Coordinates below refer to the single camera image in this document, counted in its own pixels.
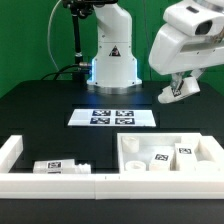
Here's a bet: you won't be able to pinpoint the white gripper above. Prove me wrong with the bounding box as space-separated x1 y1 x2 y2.
149 0 224 90

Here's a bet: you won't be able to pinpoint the white square tabletop part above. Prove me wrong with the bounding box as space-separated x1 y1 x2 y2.
117 133 224 173

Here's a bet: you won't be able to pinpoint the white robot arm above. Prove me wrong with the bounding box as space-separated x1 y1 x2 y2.
87 0 224 103

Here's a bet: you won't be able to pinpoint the white U-shaped fence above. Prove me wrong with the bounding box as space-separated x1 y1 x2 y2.
0 135 224 199

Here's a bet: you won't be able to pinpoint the white sheet with tags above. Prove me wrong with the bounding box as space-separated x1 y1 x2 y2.
68 109 156 127

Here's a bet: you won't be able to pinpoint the black cables at base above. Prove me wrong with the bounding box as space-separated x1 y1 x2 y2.
40 64 93 81

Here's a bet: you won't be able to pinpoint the white cable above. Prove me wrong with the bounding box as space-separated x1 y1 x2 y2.
46 0 64 72

